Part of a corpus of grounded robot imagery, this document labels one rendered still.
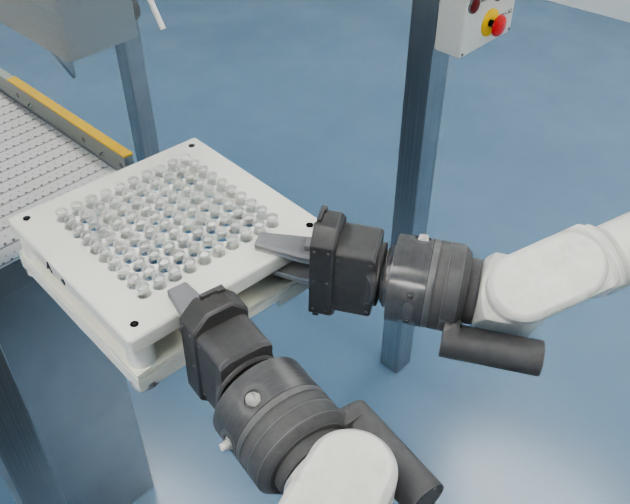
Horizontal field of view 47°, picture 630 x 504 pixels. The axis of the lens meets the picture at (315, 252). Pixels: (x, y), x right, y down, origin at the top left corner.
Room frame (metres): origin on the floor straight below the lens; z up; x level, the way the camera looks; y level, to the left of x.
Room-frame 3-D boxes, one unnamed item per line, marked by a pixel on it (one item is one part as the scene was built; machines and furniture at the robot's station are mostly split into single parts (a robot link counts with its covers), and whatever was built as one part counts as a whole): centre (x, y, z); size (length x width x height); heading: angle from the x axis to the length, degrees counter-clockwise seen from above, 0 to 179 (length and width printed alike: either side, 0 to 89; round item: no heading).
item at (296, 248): (0.56, 0.03, 1.09); 0.06 x 0.03 x 0.02; 76
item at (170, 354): (0.60, 0.16, 1.03); 0.24 x 0.24 x 0.02; 43
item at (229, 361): (0.40, 0.06, 1.07); 0.12 x 0.10 x 0.13; 36
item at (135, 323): (0.60, 0.16, 1.07); 0.25 x 0.24 x 0.02; 133
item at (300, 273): (0.56, 0.03, 1.06); 0.06 x 0.03 x 0.02; 76
